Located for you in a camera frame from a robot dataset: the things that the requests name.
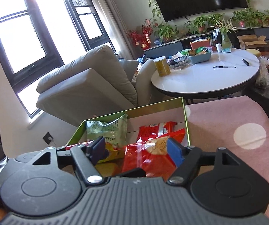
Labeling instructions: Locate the yellow orange snack packet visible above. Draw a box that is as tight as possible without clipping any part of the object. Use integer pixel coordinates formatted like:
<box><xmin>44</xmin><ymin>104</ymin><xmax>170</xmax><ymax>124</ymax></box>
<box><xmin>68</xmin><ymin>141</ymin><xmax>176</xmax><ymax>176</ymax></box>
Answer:
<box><xmin>64</xmin><ymin>141</ymin><xmax>126</xmax><ymax>177</ymax></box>

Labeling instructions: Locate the beige curtain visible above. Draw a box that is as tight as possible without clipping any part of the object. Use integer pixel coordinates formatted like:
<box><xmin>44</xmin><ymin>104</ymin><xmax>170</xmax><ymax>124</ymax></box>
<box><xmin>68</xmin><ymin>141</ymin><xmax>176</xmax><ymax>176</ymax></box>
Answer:
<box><xmin>85</xmin><ymin>0</ymin><xmax>135</xmax><ymax>59</ymax></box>

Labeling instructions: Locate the green potted plant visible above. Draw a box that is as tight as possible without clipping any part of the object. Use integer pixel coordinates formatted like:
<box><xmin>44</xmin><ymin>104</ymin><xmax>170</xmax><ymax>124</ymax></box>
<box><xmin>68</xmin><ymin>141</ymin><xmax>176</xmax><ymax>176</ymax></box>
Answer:
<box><xmin>191</xmin><ymin>15</ymin><xmax>210</xmax><ymax>34</ymax></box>
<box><xmin>232</xmin><ymin>10</ymin><xmax>250</xmax><ymax>28</ymax></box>
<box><xmin>154</xmin><ymin>22</ymin><xmax>178</xmax><ymax>43</ymax></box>
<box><xmin>249</xmin><ymin>10</ymin><xmax>269</xmax><ymax>27</ymax></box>
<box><xmin>207</xmin><ymin>13</ymin><xmax>224</xmax><ymax>29</ymax></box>

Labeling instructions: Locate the dark-framed window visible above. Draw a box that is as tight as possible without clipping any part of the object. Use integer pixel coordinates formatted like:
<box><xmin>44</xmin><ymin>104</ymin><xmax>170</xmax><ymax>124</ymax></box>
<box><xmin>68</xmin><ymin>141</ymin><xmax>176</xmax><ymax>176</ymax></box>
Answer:
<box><xmin>0</xmin><ymin>0</ymin><xmax>117</xmax><ymax>123</ymax></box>

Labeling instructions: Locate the red cracker snack packet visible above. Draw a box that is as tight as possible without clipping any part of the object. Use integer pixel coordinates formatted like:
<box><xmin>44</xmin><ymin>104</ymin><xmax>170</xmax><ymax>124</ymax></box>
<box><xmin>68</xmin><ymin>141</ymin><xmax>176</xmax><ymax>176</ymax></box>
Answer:
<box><xmin>122</xmin><ymin>128</ymin><xmax>188</xmax><ymax>179</ymax></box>

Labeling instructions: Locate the open cardboard box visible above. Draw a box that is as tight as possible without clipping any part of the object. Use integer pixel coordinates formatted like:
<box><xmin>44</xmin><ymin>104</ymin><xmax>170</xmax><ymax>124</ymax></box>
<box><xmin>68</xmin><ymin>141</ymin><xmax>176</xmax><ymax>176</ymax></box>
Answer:
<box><xmin>236</xmin><ymin>34</ymin><xmax>267</xmax><ymax>50</ymax></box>

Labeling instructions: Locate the hanging green vine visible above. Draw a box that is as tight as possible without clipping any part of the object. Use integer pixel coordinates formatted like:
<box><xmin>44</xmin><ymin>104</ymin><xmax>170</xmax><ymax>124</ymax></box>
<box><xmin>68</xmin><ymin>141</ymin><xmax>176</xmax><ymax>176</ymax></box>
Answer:
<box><xmin>141</xmin><ymin>0</ymin><xmax>162</xmax><ymax>20</ymax></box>

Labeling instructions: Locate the dark round table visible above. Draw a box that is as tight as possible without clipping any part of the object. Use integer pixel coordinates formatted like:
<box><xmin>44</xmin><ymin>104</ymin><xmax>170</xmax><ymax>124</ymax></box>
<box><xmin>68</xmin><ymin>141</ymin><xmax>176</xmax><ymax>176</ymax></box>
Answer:
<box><xmin>249</xmin><ymin>52</ymin><xmax>269</xmax><ymax>130</ymax></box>

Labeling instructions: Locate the beige sofa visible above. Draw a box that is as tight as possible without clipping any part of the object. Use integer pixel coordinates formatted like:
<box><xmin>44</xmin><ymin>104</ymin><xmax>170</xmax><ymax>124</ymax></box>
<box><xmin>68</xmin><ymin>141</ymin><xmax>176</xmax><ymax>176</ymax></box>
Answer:
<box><xmin>36</xmin><ymin>44</ymin><xmax>159</xmax><ymax>127</ymax></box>

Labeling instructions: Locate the wall socket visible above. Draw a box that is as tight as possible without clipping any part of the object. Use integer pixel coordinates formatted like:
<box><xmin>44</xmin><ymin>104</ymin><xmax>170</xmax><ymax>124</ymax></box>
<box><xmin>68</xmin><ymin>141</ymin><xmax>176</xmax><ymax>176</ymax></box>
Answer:
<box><xmin>42</xmin><ymin>132</ymin><xmax>54</xmax><ymax>145</ymax></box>

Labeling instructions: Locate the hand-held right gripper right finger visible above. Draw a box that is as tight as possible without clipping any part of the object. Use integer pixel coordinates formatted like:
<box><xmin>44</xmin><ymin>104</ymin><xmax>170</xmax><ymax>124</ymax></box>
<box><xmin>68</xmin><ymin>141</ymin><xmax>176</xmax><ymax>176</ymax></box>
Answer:
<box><xmin>167</xmin><ymin>137</ymin><xmax>240</xmax><ymax>186</ymax></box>

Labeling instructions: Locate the green snack packet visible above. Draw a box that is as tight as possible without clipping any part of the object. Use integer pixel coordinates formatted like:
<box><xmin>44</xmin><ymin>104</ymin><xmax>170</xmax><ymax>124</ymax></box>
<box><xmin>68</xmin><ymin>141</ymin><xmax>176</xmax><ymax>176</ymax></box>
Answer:
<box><xmin>86</xmin><ymin>114</ymin><xmax>128</xmax><ymax>149</ymax></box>

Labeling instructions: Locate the green cardboard box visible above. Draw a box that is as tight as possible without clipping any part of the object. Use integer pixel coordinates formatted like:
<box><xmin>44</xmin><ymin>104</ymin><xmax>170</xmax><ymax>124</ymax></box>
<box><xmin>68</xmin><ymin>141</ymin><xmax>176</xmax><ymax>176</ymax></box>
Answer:
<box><xmin>64</xmin><ymin>97</ymin><xmax>191</xmax><ymax>151</ymax></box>

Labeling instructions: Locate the grey television cabinet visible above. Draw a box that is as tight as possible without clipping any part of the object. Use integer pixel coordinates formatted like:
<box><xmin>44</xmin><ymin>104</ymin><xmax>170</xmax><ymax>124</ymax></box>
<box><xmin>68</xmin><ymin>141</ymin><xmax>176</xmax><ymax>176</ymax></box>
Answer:
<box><xmin>143</xmin><ymin>26</ymin><xmax>269</xmax><ymax>57</ymax></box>

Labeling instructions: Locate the red flower decoration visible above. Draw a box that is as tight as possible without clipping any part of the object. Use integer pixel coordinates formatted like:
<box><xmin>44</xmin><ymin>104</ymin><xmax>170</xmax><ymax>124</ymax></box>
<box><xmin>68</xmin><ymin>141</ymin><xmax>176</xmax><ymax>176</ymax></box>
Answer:
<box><xmin>126</xmin><ymin>20</ymin><xmax>154</xmax><ymax>50</ymax></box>

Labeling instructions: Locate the yellow can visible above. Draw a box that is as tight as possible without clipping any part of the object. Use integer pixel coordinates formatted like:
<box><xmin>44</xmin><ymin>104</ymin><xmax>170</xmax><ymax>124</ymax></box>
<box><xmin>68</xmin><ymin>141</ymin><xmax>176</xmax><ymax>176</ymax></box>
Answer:
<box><xmin>154</xmin><ymin>56</ymin><xmax>171</xmax><ymax>77</ymax></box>

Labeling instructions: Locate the white round table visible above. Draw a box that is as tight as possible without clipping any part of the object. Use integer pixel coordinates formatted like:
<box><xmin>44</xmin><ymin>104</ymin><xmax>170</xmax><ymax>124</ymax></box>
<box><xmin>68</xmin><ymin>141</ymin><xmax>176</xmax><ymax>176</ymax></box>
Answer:
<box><xmin>151</xmin><ymin>48</ymin><xmax>260</xmax><ymax>98</ymax></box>

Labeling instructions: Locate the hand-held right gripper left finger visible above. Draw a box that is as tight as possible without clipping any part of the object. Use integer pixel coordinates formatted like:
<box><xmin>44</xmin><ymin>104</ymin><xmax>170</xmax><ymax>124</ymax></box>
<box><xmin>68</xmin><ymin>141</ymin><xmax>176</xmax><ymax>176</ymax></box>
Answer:
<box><xmin>31</xmin><ymin>136</ymin><xmax>109</xmax><ymax>185</ymax></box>

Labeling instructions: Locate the blue basket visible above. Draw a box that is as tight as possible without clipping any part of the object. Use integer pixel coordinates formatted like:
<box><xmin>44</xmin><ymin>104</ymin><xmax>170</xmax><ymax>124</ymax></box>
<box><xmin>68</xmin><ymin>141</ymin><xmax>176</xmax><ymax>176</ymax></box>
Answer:
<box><xmin>188</xmin><ymin>49</ymin><xmax>212</xmax><ymax>64</ymax></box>

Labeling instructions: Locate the clear plastic bag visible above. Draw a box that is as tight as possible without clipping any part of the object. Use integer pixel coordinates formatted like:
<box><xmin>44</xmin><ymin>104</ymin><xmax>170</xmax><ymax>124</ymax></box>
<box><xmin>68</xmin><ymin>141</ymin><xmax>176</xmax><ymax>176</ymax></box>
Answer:
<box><xmin>256</xmin><ymin>56</ymin><xmax>269</xmax><ymax>89</ymax></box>

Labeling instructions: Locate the red white-label snack packet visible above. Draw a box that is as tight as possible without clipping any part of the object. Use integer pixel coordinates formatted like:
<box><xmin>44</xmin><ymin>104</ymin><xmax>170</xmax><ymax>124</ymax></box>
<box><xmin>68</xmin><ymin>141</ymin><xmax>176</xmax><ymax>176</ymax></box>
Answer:
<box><xmin>137</xmin><ymin>121</ymin><xmax>177</xmax><ymax>144</ymax></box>

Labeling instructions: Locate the pink polka dot tablecloth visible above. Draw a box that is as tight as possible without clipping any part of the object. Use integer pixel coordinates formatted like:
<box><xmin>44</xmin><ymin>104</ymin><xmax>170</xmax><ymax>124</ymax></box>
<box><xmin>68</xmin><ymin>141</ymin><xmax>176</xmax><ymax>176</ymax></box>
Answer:
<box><xmin>185</xmin><ymin>96</ymin><xmax>269</xmax><ymax>225</ymax></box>

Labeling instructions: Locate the glass vase with plant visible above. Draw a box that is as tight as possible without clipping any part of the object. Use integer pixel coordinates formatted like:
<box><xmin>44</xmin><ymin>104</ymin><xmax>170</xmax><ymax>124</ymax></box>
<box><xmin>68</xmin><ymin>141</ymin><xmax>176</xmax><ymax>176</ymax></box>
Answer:
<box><xmin>213</xmin><ymin>16</ymin><xmax>234</xmax><ymax>53</ymax></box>

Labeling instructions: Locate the orange box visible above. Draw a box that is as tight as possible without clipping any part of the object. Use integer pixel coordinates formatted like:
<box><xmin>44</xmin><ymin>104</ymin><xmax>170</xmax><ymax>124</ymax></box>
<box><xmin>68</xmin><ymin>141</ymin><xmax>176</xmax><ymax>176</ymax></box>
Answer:
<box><xmin>190</xmin><ymin>39</ymin><xmax>210</xmax><ymax>50</ymax></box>

